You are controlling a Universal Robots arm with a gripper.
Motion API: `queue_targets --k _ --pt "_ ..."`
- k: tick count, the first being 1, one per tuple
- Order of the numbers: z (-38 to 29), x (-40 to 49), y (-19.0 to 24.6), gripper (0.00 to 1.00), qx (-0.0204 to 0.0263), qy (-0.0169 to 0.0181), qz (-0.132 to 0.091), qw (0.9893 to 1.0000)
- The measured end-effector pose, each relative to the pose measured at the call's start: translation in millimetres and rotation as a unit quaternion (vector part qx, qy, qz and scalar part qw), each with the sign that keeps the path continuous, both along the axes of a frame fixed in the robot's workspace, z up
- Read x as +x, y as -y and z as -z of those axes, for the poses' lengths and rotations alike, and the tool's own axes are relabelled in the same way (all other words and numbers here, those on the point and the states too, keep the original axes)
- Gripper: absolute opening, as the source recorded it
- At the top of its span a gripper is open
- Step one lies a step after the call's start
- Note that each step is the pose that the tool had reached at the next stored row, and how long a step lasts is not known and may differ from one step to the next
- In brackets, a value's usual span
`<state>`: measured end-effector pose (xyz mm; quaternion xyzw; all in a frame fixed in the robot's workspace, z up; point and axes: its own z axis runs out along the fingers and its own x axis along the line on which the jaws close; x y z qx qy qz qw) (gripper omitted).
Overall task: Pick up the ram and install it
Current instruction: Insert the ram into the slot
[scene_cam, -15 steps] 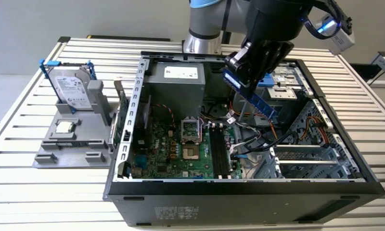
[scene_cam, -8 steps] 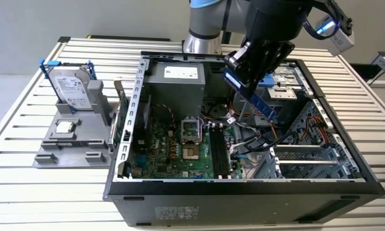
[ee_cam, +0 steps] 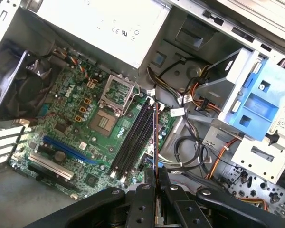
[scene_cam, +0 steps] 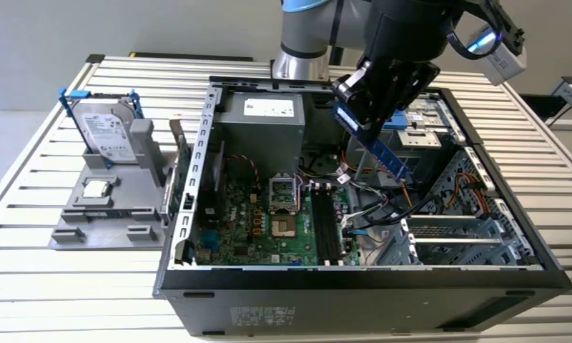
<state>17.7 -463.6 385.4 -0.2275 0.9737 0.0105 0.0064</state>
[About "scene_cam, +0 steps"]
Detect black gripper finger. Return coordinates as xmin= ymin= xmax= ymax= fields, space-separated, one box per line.
xmin=385 ymin=61 xmax=443 ymax=124
xmin=361 ymin=62 xmax=395 ymax=140

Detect RAM slot white clips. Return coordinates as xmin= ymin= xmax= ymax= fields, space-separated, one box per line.
xmin=316 ymin=184 xmax=333 ymax=266

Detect blue plastic bay latch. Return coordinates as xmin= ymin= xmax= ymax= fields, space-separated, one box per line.
xmin=380 ymin=106 xmax=407 ymax=131

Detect grey metal disk bay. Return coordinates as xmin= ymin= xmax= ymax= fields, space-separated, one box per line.
xmin=347 ymin=91 xmax=464 ymax=187

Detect grey power supply unit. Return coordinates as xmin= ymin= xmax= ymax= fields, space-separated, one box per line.
xmin=212 ymin=91 xmax=308 ymax=179

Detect metal socket cover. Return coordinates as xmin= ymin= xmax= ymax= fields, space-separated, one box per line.
xmin=267 ymin=174 xmax=301 ymax=212

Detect CPU socket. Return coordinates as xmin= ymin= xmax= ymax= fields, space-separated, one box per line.
xmin=268 ymin=210 xmax=300 ymax=239

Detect grey metal drive cage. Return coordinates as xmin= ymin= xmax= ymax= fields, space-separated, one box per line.
xmin=399 ymin=213 xmax=534 ymax=267

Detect green graphics card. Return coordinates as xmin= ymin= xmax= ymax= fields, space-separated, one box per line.
xmin=163 ymin=113 xmax=196 ymax=225

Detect green motherboard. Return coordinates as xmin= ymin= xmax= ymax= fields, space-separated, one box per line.
xmin=192 ymin=153 xmax=363 ymax=267

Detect grey parts rack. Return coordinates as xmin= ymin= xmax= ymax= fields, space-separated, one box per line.
xmin=47 ymin=119 xmax=183 ymax=251

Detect hard disk in blue carrier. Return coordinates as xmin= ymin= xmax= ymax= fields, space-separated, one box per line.
xmin=59 ymin=85 xmax=148 ymax=169

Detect black PC case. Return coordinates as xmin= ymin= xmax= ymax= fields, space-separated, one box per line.
xmin=151 ymin=74 xmax=572 ymax=339

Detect silver CPU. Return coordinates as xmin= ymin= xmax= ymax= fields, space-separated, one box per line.
xmin=84 ymin=179 xmax=112 ymax=198

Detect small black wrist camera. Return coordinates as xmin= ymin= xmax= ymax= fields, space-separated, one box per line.
xmin=331 ymin=60 xmax=373 ymax=105

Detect dark blue camera cable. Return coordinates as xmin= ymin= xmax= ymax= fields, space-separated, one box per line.
xmin=446 ymin=17 xmax=504 ymax=61

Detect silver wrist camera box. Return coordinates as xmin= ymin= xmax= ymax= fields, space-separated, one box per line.
xmin=476 ymin=26 xmax=530 ymax=86

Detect black camera bracket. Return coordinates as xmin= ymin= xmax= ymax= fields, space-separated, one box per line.
xmin=476 ymin=0 xmax=528 ymax=51

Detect multicolour power wire bundle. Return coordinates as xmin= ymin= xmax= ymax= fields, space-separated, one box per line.
xmin=296 ymin=156 xmax=363 ymax=190

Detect thin orange wire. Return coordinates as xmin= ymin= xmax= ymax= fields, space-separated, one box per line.
xmin=400 ymin=182 xmax=415 ymax=209

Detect orange red power wires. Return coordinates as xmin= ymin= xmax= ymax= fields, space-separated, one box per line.
xmin=443 ymin=171 xmax=491 ymax=219

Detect black cable bundle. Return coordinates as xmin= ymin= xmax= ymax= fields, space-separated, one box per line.
xmin=347 ymin=189 xmax=443 ymax=237

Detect red black twisted wire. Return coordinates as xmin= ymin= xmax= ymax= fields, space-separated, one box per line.
xmin=223 ymin=153 xmax=263 ymax=192

